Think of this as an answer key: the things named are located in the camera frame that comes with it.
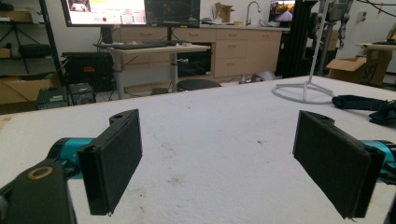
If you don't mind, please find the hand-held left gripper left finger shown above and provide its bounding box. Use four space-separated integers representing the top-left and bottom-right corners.
47 108 144 217

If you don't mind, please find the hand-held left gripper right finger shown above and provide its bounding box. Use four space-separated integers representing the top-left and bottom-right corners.
292 109 396 219

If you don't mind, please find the dark cloth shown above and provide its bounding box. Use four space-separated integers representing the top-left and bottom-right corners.
332 94 396 127

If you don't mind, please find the white metal stand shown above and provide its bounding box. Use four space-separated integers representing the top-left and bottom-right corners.
271 0 335 105

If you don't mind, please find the black electronic box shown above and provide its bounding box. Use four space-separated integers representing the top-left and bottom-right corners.
35 86 69 110

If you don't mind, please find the open cardboard box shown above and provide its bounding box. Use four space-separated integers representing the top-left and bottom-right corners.
325 49 394 87

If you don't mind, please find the black equipment case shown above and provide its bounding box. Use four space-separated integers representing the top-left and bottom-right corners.
61 51 115 91

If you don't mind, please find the large flat cardboard box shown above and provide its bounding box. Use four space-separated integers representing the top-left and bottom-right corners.
0 73 62 105

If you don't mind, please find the wooden standing desk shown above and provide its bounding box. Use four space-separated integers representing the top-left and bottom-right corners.
106 44 212 100

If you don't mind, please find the black round stool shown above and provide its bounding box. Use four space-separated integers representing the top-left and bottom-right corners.
177 77 222 92

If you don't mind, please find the black keyboard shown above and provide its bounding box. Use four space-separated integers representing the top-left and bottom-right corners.
111 41 169 51

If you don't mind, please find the black metal shelf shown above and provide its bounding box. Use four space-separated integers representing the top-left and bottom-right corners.
0 0 64 85

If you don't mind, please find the large monitor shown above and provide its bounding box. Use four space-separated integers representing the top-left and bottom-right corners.
60 0 202 28

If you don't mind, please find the wooden cabinet counter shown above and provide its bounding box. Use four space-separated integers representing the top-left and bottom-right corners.
112 23 291 82

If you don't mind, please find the small monitor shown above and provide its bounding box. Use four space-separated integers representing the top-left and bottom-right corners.
268 0 296 23

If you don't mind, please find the metal faucet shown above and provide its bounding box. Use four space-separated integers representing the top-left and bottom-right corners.
245 0 262 27

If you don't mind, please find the small cardboard box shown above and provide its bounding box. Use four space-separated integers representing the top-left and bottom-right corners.
212 2 235 23

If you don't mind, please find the black aluminium frame post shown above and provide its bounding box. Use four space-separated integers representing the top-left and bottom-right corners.
281 0 316 78

